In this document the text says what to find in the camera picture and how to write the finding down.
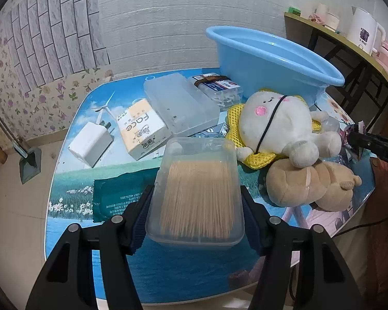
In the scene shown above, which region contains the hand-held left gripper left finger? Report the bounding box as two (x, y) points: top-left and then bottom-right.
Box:
(25, 185), (156, 310)

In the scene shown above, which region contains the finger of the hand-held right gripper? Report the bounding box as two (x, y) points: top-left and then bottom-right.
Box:
(347, 131), (388, 170)

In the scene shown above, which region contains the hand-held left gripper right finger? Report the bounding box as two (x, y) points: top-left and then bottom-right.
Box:
(239, 185), (364, 310)

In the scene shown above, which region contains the purple foil wrapper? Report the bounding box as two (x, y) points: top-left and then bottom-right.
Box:
(339, 121), (366, 159)

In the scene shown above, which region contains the green wrapper packet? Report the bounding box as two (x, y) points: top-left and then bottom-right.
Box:
(93, 171), (164, 223)

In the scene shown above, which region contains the brown plush bear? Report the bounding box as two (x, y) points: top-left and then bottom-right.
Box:
(266, 161), (363, 208)

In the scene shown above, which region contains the clear box of toothpicks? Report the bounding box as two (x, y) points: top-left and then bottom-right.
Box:
(145, 137), (245, 247)

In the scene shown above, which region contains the yellow and white tissue pack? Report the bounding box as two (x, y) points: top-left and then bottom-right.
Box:
(116, 99), (173, 161)

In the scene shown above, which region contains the white power adapter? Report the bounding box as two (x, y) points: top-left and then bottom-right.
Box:
(68, 119), (114, 168)

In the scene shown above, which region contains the white and yellow plush toy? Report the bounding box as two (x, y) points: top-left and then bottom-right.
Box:
(226, 88), (342, 170)

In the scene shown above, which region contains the blue plastic basin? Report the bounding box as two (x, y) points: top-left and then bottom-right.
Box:
(206, 26), (345, 104)

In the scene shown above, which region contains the person's brown clothing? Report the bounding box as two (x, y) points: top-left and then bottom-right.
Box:
(365, 158), (388, 310)

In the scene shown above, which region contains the large clear plastic box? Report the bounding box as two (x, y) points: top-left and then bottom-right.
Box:
(144, 74), (220, 137)

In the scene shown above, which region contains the white electric kettle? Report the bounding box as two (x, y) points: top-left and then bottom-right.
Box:
(347, 6), (386, 55)

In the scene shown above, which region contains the wooden side table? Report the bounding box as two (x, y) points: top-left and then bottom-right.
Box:
(285, 11), (388, 130)

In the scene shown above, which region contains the grey dustpan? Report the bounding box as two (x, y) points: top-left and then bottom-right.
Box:
(19, 147), (42, 184)

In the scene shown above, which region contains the small clear box with band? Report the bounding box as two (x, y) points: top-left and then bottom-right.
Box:
(188, 75), (244, 108)

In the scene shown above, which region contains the short white cup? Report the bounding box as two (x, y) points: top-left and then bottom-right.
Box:
(325, 12), (340, 30)

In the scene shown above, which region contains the tall white and pink cup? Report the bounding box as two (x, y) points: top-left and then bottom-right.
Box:
(315, 3), (330, 23)

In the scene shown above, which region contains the black cable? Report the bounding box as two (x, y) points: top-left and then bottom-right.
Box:
(289, 207), (388, 301)

